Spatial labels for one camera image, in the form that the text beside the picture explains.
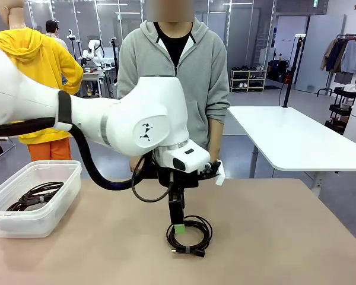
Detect workbench with equipment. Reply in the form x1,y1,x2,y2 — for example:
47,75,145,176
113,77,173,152
80,64,110,99

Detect large white table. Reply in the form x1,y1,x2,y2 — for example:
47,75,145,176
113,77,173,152
227,105,356,197

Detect tripod with white camera head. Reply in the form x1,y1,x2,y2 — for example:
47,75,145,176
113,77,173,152
66,28,78,60

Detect black utility cart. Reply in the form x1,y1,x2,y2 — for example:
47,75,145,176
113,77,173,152
324,86,356,135

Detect black bags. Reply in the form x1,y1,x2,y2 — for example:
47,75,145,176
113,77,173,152
268,59,292,83

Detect yellow hoodie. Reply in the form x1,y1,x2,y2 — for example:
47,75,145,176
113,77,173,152
0,27,84,145

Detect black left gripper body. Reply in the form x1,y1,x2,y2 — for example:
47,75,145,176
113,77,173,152
157,167,201,206

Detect orange trousers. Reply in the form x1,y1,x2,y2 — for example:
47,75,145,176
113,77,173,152
27,137,72,162

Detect black USB extension cable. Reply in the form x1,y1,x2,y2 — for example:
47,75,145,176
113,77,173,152
166,214,214,259
17,181,66,209

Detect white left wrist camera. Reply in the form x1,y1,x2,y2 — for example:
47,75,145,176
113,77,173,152
196,160,227,187

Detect black tripod stand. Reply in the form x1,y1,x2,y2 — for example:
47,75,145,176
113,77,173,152
110,36,120,90

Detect person's left forearm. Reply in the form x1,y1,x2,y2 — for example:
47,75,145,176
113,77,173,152
208,116,225,151

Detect person's right hand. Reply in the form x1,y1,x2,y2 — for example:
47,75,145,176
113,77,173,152
129,156,144,173

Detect wooden shoe rack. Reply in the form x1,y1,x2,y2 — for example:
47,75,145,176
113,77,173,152
230,68,268,93

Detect person's left hand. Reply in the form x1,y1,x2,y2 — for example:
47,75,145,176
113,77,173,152
208,148,223,163

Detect left arm thick black hose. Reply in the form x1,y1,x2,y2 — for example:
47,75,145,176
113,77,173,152
0,116,145,192

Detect person in grey hoodie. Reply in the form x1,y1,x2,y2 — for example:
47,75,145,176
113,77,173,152
117,0,231,179

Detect clear plastic storage bin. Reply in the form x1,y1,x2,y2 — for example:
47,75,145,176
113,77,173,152
0,160,83,239

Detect standing person with dark hair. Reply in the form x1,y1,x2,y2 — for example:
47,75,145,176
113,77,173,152
44,20,70,52

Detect black pole with white top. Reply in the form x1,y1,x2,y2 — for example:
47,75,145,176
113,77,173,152
281,33,307,109

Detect beige mannequin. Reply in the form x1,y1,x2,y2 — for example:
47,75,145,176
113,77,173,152
0,0,26,30

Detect clothes rack with garments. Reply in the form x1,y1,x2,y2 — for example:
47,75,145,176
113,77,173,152
316,33,356,97

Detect left gripper thin black cable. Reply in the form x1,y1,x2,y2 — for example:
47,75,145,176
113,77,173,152
131,155,175,204

